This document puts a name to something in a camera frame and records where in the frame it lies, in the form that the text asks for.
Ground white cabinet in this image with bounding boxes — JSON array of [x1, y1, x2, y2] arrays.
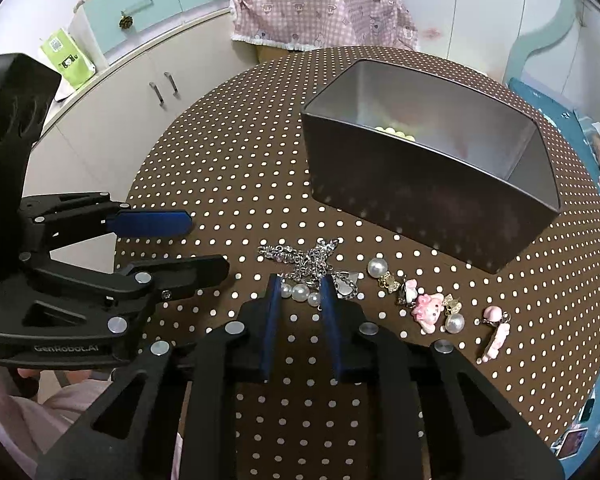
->
[[22, 0, 261, 241]]

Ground teal drawer unit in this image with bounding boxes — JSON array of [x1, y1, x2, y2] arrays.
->
[[69, 0, 242, 70]]

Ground brown polka dot tablecloth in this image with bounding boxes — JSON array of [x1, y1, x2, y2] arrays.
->
[[115, 45, 600, 480]]

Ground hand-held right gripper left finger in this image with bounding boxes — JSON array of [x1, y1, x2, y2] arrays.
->
[[35, 272, 284, 480]]

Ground pink rabbit charm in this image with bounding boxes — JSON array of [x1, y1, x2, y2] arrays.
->
[[412, 294, 445, 336]]

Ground smartphone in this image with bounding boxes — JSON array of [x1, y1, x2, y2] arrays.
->
[[550, 427, 592, 459]]

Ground green packet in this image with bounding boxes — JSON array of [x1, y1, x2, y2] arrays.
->
[[40, 29, 97, 87]]

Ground silver chain bracelet with pearls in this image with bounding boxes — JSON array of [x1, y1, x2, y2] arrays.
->
[[257, 237, 364, 309]]

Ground pink and black charm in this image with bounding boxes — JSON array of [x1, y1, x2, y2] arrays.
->
[[396, 280, 420, 307]]

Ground pearl earring with gold bear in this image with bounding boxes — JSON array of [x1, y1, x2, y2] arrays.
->
[[441, 296, 466, 335], [367, 257, 398, 292]]

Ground white bead bracelet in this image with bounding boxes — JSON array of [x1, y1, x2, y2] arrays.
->
[[374, 126, 417, 142]]

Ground person's left hand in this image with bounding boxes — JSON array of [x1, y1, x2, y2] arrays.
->
[[15, 366, 98, 387]]

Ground grey metal tin box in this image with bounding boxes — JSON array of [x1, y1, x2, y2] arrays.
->
[[300, 59, 562, 275]]

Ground pink checkered cloth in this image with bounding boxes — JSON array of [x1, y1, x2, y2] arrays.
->
[[230, 0, 421, 54]]

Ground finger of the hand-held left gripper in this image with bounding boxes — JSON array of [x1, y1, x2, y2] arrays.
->
[[27, 254, 231, 328], [19, 191, 194, 253]]

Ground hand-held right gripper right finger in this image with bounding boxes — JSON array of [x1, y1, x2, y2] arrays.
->
[[320, 275, 566, 480]]

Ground person's left forearm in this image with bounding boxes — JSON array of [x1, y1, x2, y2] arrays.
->
[[0, 355, 186, 480]]

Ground teal bed frame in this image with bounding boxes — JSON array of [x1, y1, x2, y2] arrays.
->
[[502, 0, 598, 92]]

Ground pink keychain charm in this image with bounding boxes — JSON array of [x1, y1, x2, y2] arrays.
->
[[477, 306, 512, 364]]

